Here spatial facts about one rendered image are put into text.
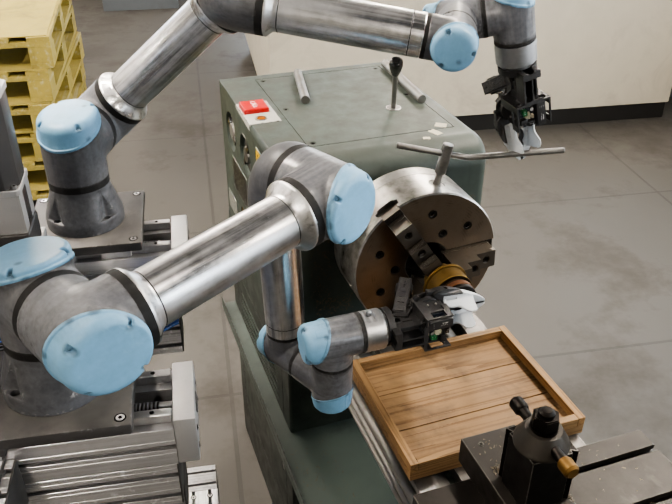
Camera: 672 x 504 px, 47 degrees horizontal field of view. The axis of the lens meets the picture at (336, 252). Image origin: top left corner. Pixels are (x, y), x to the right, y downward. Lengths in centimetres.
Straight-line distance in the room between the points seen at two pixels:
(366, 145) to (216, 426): 141
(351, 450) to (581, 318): 169
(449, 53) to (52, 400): 79
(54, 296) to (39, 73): 295
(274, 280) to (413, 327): 26
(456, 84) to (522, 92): 341
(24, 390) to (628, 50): 460
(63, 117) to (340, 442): 99
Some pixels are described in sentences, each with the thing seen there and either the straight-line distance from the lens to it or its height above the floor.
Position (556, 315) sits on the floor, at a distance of 336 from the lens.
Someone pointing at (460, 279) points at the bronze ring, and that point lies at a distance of 148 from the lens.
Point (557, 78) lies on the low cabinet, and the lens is 511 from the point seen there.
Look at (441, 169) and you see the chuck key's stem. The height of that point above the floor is 127.
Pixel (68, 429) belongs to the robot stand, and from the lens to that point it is 114.
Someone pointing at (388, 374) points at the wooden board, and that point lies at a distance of 159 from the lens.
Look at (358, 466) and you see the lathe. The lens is 188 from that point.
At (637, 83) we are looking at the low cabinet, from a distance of 540.
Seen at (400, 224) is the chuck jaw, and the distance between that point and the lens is 148.
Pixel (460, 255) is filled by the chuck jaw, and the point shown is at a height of 110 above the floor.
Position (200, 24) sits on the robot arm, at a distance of 148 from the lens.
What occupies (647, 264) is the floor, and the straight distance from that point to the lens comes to 384.
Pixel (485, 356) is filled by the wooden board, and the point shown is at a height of 89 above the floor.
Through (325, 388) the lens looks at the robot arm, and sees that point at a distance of 139.
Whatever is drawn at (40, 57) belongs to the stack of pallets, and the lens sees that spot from 390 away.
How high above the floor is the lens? 193
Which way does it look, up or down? 32 degrees down
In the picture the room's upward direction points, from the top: straight up
